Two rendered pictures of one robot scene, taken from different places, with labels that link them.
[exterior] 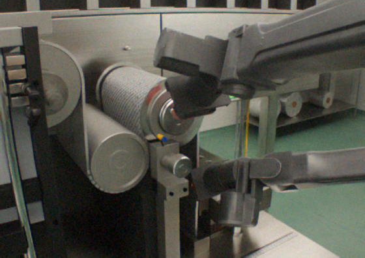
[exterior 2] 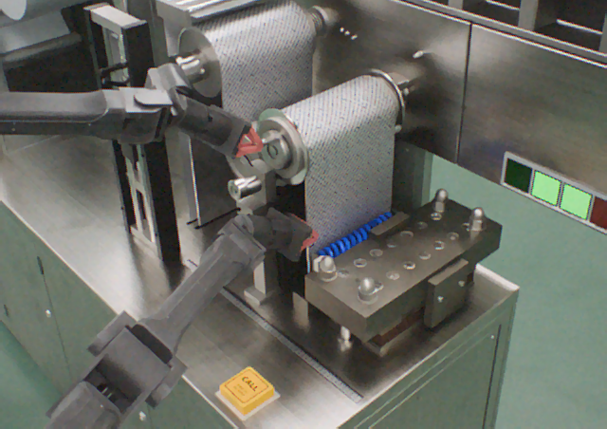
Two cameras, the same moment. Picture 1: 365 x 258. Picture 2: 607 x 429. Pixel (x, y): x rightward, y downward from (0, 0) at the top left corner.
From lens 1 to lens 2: 138 cm
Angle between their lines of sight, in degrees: 74
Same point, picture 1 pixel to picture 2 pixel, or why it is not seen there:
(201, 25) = (532, 65)
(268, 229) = (364, 370)
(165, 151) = (253, 172)
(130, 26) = (429, 27)
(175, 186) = (242, 205)
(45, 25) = (182, 20)
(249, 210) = not seen: hidden behind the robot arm
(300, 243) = (336, 403)
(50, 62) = (204, 47)
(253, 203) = not seen: hidden behind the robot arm
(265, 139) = not seen: outside the picture
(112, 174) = (240, 164)
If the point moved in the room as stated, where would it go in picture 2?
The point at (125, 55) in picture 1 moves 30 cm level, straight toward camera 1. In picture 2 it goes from (419, 63) to (273, 86)
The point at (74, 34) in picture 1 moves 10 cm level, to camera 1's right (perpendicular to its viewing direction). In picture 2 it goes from (369, 12) to (380, 30)
